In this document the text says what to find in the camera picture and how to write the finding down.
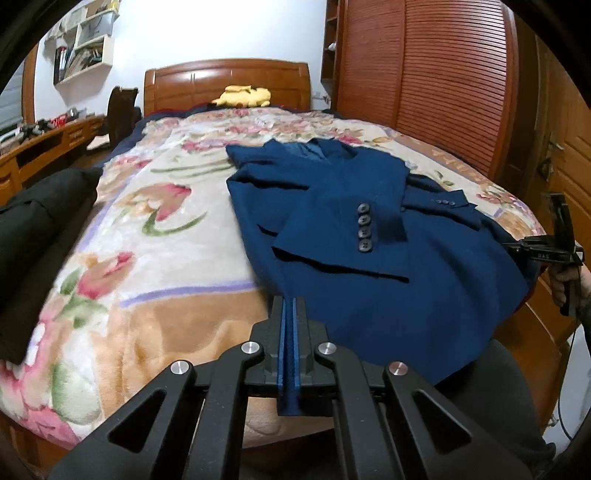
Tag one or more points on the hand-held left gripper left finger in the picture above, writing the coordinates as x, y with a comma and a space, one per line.
280, 337

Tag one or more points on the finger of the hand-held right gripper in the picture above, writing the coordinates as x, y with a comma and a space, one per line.
519, 247

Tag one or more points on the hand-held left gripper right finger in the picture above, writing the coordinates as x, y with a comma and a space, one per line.
298, 350

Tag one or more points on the navy blue suit jacket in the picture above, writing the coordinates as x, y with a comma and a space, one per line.
369, 240

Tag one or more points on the person's right hand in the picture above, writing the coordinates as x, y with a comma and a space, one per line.
579, 281

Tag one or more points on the wooden door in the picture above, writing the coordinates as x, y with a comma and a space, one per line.
565, 120

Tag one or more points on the floral plush blanket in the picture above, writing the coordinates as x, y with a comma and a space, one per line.
175, 240

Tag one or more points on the person's grey trouser leg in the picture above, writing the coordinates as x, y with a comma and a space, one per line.
498, 397

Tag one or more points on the wooden louvered wardrobe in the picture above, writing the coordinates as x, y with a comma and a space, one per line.
425, 78

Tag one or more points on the yellow plush toy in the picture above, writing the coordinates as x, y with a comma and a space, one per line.
242, 96

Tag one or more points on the black cloth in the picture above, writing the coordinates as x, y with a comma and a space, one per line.
32, 240

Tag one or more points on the wooden bed headboard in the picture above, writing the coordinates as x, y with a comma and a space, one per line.
198, 83

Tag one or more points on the dark office chair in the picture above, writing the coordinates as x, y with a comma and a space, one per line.
121, 115

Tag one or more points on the wooden desk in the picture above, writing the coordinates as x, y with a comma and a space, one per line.
41, 152

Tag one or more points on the red basket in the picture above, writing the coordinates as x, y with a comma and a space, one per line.
61, 121

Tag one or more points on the black device on desk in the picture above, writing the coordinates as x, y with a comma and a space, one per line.
34, 128

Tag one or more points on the row of books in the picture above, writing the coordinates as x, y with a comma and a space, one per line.
69, 60

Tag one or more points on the wooden bed frame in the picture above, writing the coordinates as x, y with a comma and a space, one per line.
549, 323

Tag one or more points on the white wall shelf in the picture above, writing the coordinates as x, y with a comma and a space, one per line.
92, 55

